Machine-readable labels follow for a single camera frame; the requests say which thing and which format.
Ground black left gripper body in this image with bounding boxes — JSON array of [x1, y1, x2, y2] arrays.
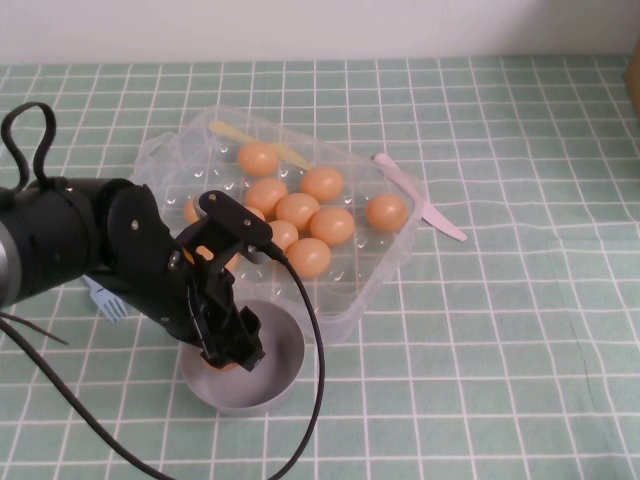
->
[[114, 259, 236, 354]]

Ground clear plastic egg box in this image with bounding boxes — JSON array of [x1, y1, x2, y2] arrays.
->
[[130, 105, 426, 347]]

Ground brown cardboard box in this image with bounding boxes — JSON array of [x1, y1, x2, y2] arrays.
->
[[622, 37, 640, 119]]

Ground grey round bowl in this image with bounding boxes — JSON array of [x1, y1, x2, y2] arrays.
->
[[179, 298, 307, 419]]

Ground light blue plastic fork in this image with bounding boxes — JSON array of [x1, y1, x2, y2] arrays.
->
[[87, 279, 129, 324]]

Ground yellow plastic knife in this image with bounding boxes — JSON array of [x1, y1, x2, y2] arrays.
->
[[207, 119, 312, 170]]

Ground pink plastic knife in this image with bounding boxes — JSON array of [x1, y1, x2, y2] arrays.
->
[[370, 152, 468, 244]]

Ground green checked tablecloth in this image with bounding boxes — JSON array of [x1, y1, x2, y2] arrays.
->
[[0, 57, 640, 480]]

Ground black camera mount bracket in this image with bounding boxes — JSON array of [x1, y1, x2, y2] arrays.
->
[[174, 219, 246, 281]]

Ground black camera cable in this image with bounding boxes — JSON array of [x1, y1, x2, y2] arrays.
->
[[0, 244, 327, 480]]

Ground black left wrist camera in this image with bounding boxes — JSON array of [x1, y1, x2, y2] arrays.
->
[[197, 188, 274, 254]]

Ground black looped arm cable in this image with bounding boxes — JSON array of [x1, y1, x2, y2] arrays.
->
[[1, 101, 57, 194]]

